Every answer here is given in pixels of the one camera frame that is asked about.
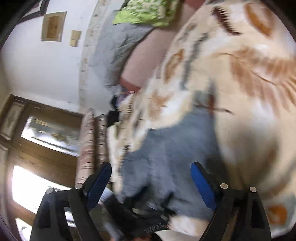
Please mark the striped beige cushion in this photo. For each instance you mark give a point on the striped beige cushion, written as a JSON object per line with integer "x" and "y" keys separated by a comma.
{"x": 101, "y": 149}
{"x": 86, "y": 158}

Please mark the striped beige lower cushion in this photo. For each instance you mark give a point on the striped beige lower cushion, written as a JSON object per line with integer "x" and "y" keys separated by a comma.
{"x": 101, "y": 149}

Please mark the pink sofa backrest cushion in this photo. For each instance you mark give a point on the pink sofa backrest cushion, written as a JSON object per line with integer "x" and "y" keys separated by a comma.
{"x": 149, "y": 53}

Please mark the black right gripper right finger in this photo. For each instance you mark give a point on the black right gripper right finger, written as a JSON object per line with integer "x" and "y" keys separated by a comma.
{"x": 239, "y": 211}

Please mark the framed wall picture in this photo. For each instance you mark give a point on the framed wall picture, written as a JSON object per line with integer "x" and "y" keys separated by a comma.
{"x": 39, "y": 9}

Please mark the beige wall switch plate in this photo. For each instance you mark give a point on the beige wall switch plate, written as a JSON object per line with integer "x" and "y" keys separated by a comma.
{"x": 52, "y": 27}

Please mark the grey quilted pillow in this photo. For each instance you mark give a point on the grey quilted pillow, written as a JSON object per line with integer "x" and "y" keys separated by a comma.
{"x": 113, "y": 48}

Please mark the black garment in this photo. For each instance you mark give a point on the black garment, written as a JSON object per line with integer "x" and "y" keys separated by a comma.
{"x": 113, "y": 115}

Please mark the blue denim pants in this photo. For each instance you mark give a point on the blue denim pants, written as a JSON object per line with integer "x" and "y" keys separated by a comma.
{"x": 162, "y": 165}

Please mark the striped beige upper cushion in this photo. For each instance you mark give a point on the striped beige upper cushion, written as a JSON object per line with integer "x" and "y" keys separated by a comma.
{"x": 86, "y": 158}

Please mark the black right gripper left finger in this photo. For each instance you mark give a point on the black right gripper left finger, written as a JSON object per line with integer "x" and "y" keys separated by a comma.
{"x": 50, "y": 222}

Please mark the green patterned folded cloth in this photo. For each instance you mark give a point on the green patterned folded cloth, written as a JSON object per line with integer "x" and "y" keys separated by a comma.
{"x": 157, "y": 13}

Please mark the beige leaf-print blanket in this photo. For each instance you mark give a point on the beige leaf-print blanket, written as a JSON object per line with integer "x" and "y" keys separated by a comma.
{"x": 236, "y": 59}

